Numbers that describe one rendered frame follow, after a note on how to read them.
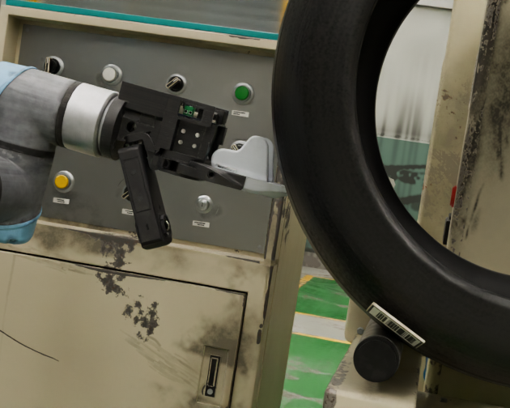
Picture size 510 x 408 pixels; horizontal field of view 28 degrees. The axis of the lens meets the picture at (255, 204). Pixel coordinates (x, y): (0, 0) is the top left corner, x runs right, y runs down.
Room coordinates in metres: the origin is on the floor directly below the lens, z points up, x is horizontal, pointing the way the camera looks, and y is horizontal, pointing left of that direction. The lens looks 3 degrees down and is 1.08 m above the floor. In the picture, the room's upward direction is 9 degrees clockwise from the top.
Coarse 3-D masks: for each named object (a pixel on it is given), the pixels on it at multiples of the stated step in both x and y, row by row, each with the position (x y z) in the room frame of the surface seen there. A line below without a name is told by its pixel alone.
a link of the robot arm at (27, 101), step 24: (0, 72) 1.11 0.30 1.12; (24, 72) 1.11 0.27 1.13; (0, 96) 1.10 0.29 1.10; (24, 96) 1.10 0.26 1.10; (48, 96) 1.09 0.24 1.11; (0, 120) 1.10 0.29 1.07; (24, 120) 1.10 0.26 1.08; (48, 120) 1.09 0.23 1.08; (24, 144) 1.10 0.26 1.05; (48, 144) 1.12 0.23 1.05
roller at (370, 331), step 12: (372, 324) 1.07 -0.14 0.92; (372, 336) 0.98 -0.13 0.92; (384, 336) 0.98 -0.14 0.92; (360, 348) 0.97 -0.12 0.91; (372, 348) 0.97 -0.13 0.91; (384, 348) 0.97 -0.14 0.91; (396, 348) 0.97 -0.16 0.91; (360, 360) 0.97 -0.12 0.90; (372, 360) 0.97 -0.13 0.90; (384, 360) 0.97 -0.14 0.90; (396, 360) 0.97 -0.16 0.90; (360, 372) 0.97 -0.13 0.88; (372, 372) 0.97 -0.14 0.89; (384, 372) 0.97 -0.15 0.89
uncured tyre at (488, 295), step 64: (320, 0) 0.96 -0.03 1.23; (384, 0) 1.22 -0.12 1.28; (320, 64) 0.96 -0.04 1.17; (320, 128) 0.96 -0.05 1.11; (320, 192) 0.96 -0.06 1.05; (384, 192) 1.22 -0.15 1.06; (320, 256) 1.00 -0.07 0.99; (384, 256) 0.94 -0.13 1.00; (448, 256) 1.20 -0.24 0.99; (448, 320) 0.93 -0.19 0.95
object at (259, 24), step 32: (32, 0) 1.81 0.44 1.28; (64, 0) 1.80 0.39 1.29; (96, 0) 1.79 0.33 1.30; (128, 0) 1.78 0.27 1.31; (160, 0) 1.77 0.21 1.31; (192, 0) 1.76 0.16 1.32; (224, 0) 1.75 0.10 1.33; (256, 0) 1.74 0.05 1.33; (224, 32) 1.74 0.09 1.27; (256, 32) 1.73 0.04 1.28
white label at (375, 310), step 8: (376, 304) 0.94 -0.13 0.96; (368, 312) 0.98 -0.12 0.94; (376, 312) 0.96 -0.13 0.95; (384, 312) 0.94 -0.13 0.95; (384, 320) 0.96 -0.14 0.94; (392, 320) 0.94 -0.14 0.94; (392, 328) 0.96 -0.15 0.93; (400, 328) 0.94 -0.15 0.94; (408, 328) 0.94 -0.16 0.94; (400, 336) 0.97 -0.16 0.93; (408, 336) 0.95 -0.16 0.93; (416, 336) 0.93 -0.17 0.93; (416, 344) 0.95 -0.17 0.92
